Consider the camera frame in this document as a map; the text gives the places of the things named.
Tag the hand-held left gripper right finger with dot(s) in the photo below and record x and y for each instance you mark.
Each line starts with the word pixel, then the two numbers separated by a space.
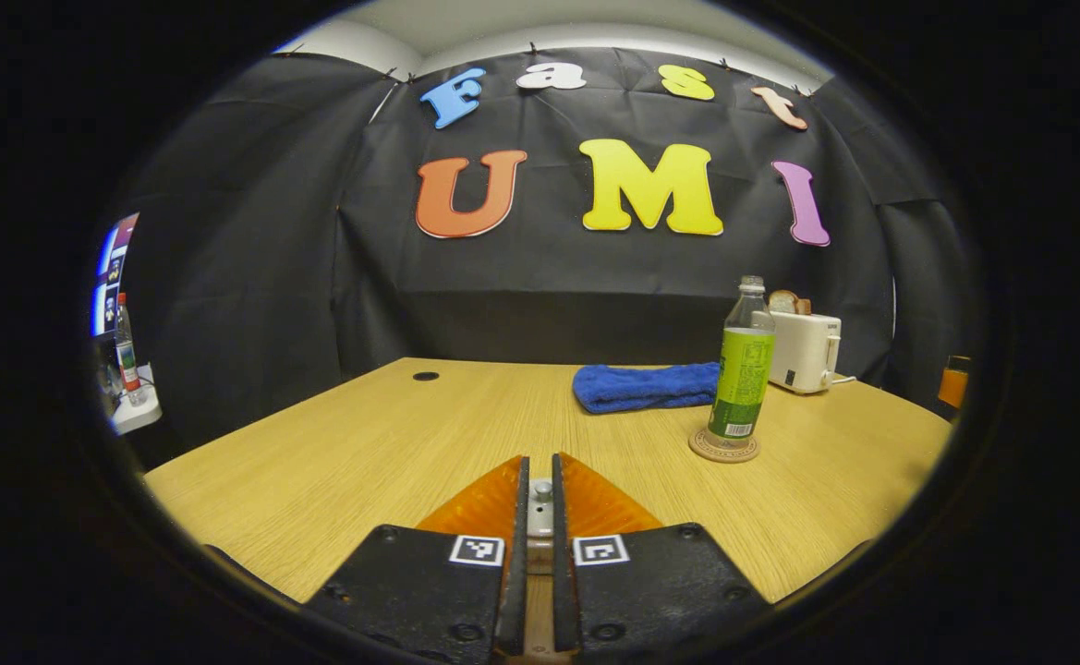
pixel 565 600

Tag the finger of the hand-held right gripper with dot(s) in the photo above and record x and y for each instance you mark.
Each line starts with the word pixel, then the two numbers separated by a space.
pixel 952 388

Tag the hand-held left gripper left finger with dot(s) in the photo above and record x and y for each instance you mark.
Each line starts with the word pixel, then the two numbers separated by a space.
pixel 514 600

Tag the white teacup lid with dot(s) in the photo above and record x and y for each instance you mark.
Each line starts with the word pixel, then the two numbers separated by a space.
pixel 542 489

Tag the round brown coaster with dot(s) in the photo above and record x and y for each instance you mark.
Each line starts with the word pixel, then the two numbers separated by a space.
pixel 701 451

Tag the green label water bottle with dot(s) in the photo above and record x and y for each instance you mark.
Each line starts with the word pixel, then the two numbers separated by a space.
pixel 743 379

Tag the red cap plastic bottle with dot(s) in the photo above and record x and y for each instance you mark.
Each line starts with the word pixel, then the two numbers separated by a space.
pixel 127 360

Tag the white toaster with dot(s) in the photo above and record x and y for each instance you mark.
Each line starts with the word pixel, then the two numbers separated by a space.
pixel 807 351

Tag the blue towel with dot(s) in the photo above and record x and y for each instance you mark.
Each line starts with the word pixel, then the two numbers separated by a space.
pixel 641 388

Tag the black backdrop cloth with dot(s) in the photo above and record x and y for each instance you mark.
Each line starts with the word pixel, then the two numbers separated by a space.
pixel 253 277

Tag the white side table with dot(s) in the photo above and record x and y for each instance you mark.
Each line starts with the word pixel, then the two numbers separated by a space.
pixel 140 414

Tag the computer monitor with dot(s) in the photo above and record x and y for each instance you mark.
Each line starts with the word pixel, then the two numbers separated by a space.
pixel 110 277

